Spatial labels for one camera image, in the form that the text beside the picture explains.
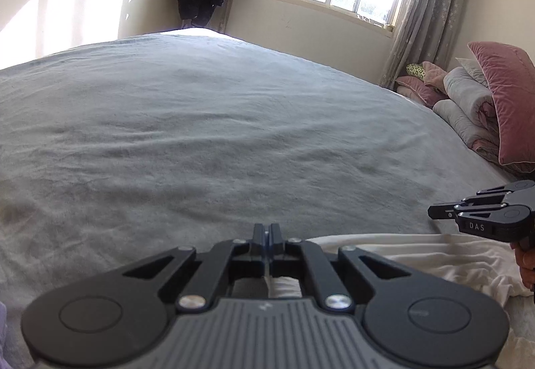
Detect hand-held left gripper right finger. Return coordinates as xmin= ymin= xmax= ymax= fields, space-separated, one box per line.
xmin=270 ymin=223 xmax=412 ymax=313

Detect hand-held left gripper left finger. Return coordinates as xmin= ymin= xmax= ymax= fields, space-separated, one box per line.
xmin=121 ymin=223 xmax=268 ymax=311

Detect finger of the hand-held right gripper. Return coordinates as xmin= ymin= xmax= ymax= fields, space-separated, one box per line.
xmin=462 ymin=180 xmax=535 ymax=203
xmin=427 ymin=200 xmax=507 ymax=221

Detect white knit garment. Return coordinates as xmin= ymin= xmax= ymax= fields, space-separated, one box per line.
xmin=267 ymin=233 xmax=533 ymax=307

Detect person's right hand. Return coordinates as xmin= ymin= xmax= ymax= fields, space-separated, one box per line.
xmin=514 ymin=246 xmax=535 ymax=292

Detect pink velvet pillow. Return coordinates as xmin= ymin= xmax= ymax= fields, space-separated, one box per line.
xmin=467 ymin=41 xmax=535 ymax=166

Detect folded grey pink quilt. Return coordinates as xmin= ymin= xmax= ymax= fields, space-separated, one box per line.
xmin=432 ymin=67 xmax=535 ymax=175

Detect grey pillow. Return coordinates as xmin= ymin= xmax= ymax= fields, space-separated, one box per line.
xmin=455 ymin=57 xmax=488 ymax=88

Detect small pink cushion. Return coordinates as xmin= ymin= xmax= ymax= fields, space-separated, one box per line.
xmin=395 ymin=62 xmax=450 ymax=108

